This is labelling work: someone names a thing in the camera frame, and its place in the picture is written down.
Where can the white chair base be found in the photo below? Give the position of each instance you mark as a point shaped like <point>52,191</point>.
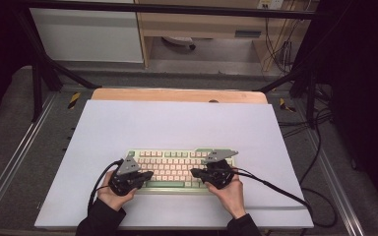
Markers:
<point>178,41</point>

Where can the white cabinet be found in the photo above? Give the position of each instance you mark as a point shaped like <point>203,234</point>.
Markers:
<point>85,36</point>

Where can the green and cream keyboard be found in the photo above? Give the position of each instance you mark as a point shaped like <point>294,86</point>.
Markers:
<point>174,167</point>

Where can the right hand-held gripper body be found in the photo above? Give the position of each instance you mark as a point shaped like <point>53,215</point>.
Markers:
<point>220,173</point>

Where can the person's left hand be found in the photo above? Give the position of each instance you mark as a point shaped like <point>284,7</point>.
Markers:
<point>111,200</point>

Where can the person's right hand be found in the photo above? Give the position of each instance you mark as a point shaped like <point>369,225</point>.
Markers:
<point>233,200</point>

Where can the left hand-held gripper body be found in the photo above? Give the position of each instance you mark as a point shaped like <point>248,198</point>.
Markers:
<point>123,182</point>

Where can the white board table cover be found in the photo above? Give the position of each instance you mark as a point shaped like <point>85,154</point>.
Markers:
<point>177,128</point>

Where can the wooden board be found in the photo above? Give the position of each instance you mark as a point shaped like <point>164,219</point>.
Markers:
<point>177,95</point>

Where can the black metal stand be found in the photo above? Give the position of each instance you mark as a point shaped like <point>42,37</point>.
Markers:
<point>308,85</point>
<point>37,82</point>

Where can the black horizontal frame bar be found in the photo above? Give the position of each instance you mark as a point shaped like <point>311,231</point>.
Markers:
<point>177,9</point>

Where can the aluminium rail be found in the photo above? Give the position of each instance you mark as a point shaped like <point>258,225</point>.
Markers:
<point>338,190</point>
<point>13,164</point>

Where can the yellow and black tape strip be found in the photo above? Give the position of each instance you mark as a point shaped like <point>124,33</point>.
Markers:
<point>286,105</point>
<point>74,100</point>

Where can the light wooden desk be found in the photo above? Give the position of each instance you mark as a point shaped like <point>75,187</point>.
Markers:
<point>203,24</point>

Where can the white wall socket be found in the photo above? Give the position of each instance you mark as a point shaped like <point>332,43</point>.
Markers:
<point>270,4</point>

